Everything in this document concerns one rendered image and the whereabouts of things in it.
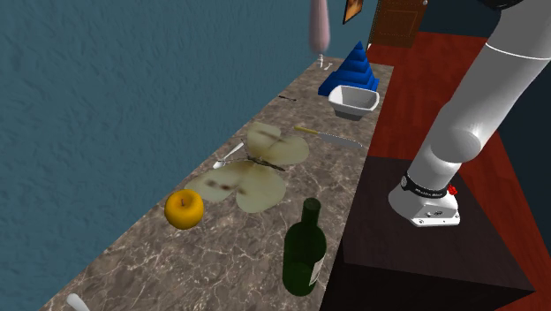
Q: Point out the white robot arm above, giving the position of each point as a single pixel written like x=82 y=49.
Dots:
x=469 y=125

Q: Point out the pale butterfly figure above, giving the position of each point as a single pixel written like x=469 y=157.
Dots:
x=254 y=172

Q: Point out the white spoon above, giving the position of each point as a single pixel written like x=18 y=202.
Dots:
x=228 y=155

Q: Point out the white square bowl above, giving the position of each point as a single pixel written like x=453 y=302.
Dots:
x=354 y=101

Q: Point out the dark green wine bottle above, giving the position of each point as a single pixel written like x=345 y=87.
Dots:
x=303 y=250

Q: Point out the yellow apple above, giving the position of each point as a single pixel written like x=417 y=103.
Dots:
x=184 y=210

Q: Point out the blue stepped pyramid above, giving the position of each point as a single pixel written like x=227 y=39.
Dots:
x=355 y=71

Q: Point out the pink vase on white foot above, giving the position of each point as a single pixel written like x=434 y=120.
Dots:
x=320 y=26

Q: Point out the dark robot stand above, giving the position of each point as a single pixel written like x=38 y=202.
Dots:
x=387 y=254

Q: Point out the brown wooden door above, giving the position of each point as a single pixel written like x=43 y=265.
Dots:
x=396 y=21

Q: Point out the white rounded object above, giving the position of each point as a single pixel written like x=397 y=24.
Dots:
x=77 y=302

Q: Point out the orange framed wall picture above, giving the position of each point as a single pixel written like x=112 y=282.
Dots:
x=352 y=9

